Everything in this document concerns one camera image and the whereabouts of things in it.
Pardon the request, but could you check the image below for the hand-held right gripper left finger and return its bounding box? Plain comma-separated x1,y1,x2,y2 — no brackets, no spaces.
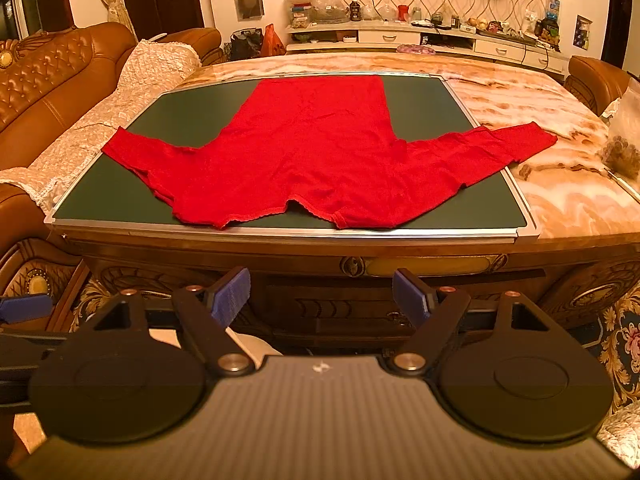
70,266,256,378

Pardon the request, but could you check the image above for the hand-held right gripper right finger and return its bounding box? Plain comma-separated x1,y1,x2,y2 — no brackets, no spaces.
386,267,576,378

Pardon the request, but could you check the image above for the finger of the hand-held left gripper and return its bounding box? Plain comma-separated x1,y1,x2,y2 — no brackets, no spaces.
0,293,54,325

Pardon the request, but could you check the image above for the red long-sleeve shirt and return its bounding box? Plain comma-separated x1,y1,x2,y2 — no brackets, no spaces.
101,74,558,231

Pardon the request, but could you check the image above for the carved wooden marble-top table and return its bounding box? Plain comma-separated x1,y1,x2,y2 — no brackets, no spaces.
47,52,640,361

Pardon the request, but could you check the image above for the floral patterned rug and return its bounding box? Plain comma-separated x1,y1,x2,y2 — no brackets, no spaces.
70,280,640,466

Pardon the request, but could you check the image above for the brown leather sofa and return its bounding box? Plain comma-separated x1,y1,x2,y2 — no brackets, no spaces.
0,22,223,331

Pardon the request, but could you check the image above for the white lace sofa cover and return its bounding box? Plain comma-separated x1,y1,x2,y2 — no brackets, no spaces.
0,39,202,216

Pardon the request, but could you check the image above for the black bag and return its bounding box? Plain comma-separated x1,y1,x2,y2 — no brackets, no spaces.
230,29,264,61

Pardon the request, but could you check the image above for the clear bag of dried goods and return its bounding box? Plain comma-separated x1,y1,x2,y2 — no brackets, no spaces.
600,95,640,181

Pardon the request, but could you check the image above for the orange plastic bag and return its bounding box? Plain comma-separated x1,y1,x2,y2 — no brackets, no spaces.
261,24,287,56

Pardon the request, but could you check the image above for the white television cabinet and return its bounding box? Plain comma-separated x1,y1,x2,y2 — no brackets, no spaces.
285,20,571,76

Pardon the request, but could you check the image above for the brown leather armchair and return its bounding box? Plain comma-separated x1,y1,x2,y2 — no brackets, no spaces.
564,55,632,116

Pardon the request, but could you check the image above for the clear food container stack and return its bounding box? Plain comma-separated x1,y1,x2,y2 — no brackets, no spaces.
284,0,315,31

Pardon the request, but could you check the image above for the green board with silver frame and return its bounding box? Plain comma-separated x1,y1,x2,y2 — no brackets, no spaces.
45,71,542,244

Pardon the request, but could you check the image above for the small dark wall poster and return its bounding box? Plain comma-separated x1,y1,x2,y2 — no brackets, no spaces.
574,15,593,51

